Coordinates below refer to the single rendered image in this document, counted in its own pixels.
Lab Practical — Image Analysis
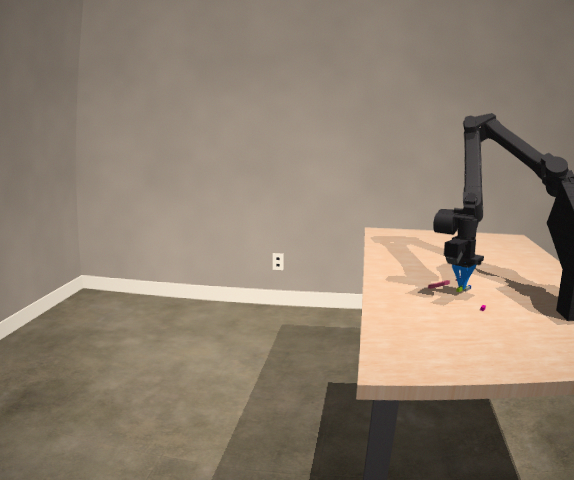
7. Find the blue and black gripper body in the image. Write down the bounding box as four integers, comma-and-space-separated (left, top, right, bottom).
455, 235, 484, 268

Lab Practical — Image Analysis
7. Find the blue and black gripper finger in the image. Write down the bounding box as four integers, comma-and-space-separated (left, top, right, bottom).
462, 265, 476, 290
452, 265, 462, 287

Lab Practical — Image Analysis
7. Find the dark pink rectangular rod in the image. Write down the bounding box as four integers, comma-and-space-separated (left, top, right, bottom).
428, 280, 450, 289

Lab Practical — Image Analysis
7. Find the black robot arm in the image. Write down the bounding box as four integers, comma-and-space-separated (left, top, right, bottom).
433, 113, 574, 265

